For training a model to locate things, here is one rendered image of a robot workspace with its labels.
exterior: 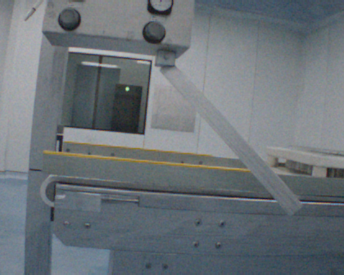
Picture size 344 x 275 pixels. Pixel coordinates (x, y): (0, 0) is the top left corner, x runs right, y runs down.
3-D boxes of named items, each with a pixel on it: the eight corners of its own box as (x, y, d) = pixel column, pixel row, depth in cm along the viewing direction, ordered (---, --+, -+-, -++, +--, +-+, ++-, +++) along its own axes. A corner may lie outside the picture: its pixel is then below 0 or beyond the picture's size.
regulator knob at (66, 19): (54, 26, 50) (59, -5, 50) (56, 29, 52) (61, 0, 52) (78, 28, 50) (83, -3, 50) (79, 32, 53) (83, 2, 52)
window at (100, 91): (54, 126, 570) (62, 51, 564) (54, 126, 571) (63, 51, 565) (144, 134, 588) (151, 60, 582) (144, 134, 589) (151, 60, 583)
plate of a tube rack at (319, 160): (317, 167, 64) (319, 155, 64) (264, 154, 88) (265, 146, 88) (412, 175, 67) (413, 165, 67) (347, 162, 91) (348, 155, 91)
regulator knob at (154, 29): (142, 38, 51) (146, 9, 51) (141, 42, 54) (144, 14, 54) (166, 42, 52) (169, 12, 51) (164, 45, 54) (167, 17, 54)
